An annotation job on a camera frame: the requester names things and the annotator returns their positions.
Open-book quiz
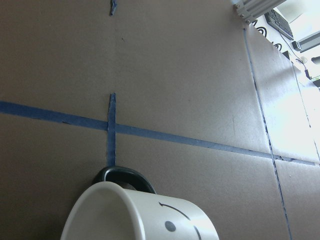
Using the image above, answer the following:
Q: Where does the black keyboard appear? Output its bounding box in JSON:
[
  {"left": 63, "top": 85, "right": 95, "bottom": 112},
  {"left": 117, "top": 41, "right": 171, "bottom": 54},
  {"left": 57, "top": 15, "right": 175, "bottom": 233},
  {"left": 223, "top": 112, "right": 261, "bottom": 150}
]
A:
[{"left": 264, "top": 9, "right": 294, "bottom": 41}]

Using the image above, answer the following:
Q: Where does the aluminium frame post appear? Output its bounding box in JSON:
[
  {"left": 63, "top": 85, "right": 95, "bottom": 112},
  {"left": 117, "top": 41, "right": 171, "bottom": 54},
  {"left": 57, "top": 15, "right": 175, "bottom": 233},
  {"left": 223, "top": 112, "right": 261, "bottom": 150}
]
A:
[{"left": 231, "top": 0, "right": 286, "bottom": 24}]

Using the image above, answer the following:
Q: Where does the white smiley mug black handle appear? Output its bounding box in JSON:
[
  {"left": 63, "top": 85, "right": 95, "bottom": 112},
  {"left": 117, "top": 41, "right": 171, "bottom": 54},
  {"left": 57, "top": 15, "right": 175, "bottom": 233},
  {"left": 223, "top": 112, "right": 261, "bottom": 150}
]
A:
[{"left": 60, "top": 166, "right": 219, "bottom": 240}]

